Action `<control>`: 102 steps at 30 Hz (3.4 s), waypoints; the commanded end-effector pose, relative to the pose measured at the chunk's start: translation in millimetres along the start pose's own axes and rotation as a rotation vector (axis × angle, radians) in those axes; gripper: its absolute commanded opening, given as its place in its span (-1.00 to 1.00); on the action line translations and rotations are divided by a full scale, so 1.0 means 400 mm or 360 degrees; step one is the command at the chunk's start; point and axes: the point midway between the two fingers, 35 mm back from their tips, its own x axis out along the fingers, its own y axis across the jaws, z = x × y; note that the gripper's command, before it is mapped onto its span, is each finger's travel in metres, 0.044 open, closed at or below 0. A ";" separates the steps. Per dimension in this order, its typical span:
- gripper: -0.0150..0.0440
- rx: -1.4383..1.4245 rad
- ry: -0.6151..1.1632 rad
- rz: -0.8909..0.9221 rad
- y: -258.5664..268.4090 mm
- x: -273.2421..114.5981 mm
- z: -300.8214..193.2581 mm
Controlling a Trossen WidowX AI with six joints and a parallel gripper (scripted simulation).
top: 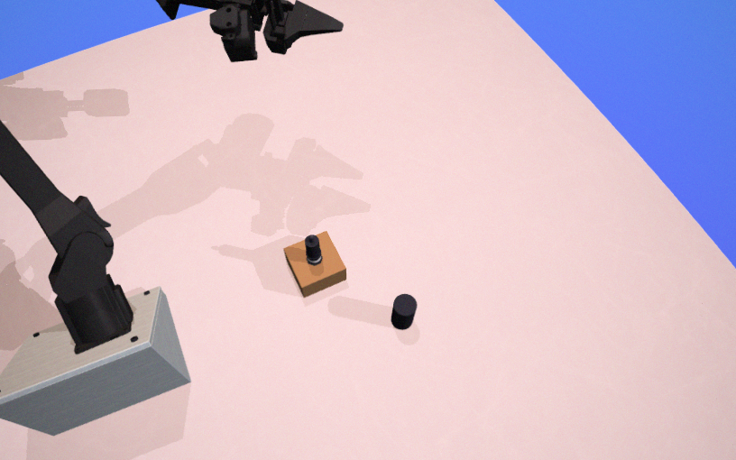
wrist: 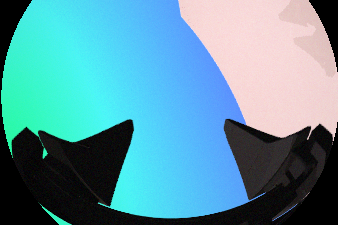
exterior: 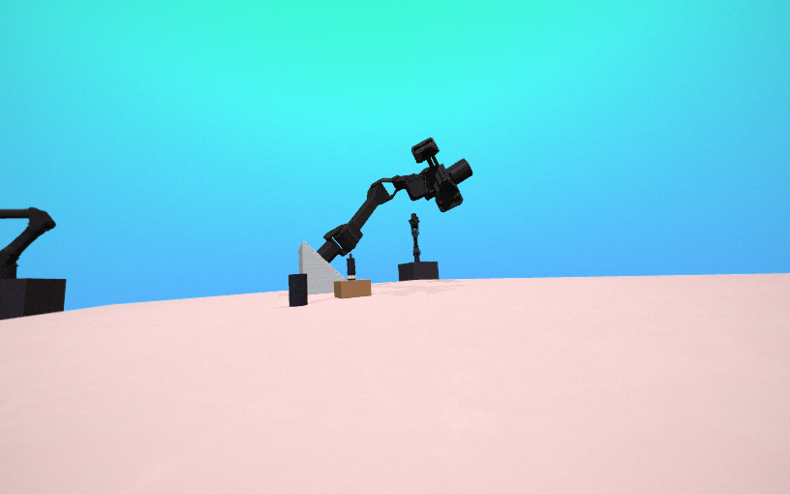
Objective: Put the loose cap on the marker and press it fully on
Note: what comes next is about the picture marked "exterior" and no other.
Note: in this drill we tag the tan square block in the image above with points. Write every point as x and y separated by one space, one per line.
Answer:
352 288

